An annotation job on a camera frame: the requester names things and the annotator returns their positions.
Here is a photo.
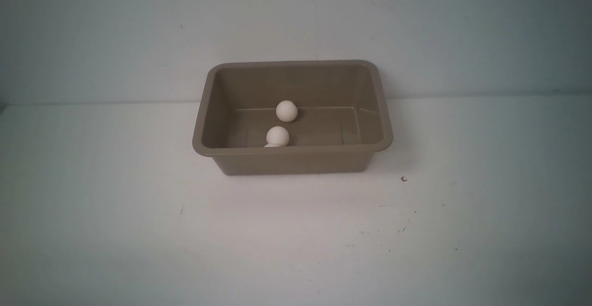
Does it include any white ball with logo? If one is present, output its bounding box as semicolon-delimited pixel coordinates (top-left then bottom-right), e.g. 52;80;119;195
266;126;290;147

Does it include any tan plastic bin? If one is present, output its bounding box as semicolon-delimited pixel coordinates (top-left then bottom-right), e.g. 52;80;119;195
192;60;393;176

